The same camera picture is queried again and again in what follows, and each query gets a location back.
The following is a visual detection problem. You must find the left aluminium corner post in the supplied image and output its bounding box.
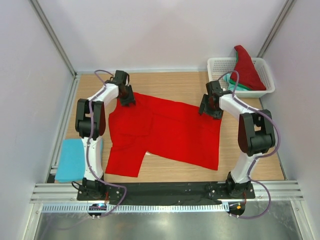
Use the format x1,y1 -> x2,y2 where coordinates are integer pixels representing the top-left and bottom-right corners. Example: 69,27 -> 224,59
29,0 -> 77,79

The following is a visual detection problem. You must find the dark red t shirt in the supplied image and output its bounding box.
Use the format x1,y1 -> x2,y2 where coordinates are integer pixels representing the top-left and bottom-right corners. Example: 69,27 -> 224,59
234,45 -> 266,91

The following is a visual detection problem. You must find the bright red t shirt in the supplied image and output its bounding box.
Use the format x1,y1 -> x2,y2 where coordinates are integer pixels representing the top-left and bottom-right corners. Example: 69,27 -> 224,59
105,92 -> 222,177

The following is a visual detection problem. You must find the white slotted cable duct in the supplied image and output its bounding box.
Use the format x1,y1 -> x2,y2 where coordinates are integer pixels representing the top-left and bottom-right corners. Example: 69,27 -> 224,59
41,202 -> 229,214

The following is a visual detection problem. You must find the mint t shirt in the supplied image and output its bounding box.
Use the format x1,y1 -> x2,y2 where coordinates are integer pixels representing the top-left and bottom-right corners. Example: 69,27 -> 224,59
222,73 -> 248,91

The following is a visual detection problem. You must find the aluminium front rail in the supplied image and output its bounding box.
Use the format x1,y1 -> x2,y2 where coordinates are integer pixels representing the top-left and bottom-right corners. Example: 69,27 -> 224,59
29,180 -> 304,204

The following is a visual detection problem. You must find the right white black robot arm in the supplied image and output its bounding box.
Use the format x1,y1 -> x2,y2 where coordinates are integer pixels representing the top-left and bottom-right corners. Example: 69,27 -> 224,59
198,81 -> 276,198

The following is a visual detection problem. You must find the white plastic basket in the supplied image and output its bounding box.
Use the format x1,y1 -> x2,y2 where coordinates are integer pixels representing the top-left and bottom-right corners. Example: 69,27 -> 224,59
207,57 -> 275,98

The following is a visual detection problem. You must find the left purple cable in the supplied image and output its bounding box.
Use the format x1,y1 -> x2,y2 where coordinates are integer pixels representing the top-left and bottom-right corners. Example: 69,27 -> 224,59
84,69 -> 128,221

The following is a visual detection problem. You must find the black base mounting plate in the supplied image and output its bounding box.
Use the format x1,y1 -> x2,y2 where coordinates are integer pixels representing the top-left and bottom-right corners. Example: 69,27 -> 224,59
71,181 -> 256,206

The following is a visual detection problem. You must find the right aluminium corner post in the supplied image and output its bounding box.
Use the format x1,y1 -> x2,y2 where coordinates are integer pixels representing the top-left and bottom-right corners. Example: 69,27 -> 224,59
256,0 -> 297,58

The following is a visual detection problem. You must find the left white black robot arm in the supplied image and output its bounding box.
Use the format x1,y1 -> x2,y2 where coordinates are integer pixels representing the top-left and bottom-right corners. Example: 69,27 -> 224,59
75,69 -> 136,200

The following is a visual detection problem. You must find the aluminium corner post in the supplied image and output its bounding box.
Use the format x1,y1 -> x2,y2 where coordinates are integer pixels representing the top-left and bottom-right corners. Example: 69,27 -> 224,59
29,0 -> 77,79
256,0 -> 297,58

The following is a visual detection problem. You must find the folded light blue t shirt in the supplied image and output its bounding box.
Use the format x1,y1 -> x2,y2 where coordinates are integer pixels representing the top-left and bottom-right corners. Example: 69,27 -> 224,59
54,138 -> 104,184

